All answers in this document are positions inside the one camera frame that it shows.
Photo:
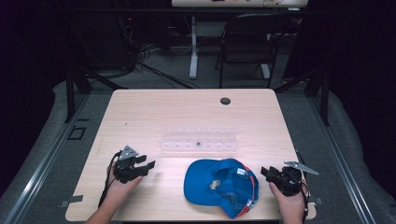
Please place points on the black folding chair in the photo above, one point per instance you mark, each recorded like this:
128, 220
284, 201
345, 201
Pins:
249, 26

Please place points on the blue baseball cap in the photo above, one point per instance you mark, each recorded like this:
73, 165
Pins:
199, 183

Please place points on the black tape square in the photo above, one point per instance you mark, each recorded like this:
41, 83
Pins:
69, 133

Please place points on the grey tape strip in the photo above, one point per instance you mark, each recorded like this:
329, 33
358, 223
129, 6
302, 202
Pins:
71, 200
317, 201

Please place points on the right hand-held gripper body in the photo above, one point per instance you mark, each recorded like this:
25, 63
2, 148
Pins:
288, 182

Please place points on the person's left hand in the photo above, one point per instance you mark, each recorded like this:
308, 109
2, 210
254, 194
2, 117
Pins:
120, 189

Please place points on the white desk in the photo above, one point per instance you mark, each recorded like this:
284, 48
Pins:
218, 3

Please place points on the person's right hand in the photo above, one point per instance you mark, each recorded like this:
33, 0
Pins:
291, 205

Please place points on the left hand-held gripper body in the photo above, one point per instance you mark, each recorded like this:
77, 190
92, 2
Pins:
126, 172

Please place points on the black metal frame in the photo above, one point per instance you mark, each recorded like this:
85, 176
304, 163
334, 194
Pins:
70, 90
324, 93

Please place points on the aluminium floor rail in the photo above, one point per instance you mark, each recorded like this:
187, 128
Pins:
46, 160
342, 161

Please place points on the black table grommet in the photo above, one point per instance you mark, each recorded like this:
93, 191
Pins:
225, 101

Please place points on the clear plastic peg rack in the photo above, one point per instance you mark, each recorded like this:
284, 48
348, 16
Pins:
199, 139

